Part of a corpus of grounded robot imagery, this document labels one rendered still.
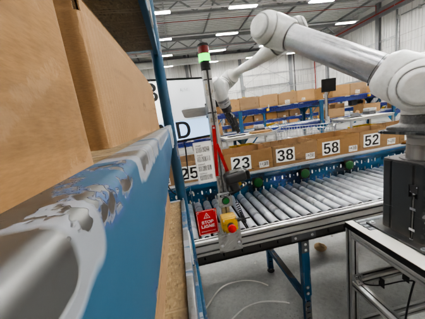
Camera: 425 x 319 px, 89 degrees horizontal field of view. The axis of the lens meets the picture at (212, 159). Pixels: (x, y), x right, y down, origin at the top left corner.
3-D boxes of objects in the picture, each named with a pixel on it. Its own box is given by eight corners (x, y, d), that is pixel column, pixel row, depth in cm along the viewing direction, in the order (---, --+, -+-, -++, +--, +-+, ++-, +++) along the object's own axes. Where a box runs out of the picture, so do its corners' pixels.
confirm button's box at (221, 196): (219, 209, 104) (217, 195, 103) (218, 206, 107) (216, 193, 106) (233, 206, 105) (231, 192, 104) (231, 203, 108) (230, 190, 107)
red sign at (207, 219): (199, 236, 107) (195, 212, 104) (199, 235, 108) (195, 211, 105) (231, 229, 109) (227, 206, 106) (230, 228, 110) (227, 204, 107)
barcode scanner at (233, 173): (254, 188, 102) (248, 168, 100) (230, 197, 101) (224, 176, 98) (249, 185, 108) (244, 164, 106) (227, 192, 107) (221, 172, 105)
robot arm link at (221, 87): (226, 101, 149) (233, 91, 156) (216, 80, 140) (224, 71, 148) (212, 104, 155) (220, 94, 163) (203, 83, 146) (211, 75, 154)
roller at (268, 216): (274, 230, 118) (273, 222, 117) (244, 198, 169) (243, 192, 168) (283, 228, 119) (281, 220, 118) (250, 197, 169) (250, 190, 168)
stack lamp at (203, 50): (200, 60, 94) (197, 45, 92) (198, 63, 99) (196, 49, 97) (211, 59, 94) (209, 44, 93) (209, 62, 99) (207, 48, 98)
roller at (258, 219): (262, 233, 117) (262, 225, 116) (236, 199, 168) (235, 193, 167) (271, 231, 118) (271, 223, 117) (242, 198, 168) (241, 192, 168)
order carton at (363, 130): (359, 152, 185) (359, 131, 181) (334, 148, 213) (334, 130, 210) (399, 144, 190) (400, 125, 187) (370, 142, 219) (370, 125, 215)
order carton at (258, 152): (226, 176, 168) (222, 155, 165) (218, 168, 197) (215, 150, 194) (273, 168, 174) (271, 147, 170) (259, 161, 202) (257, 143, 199)
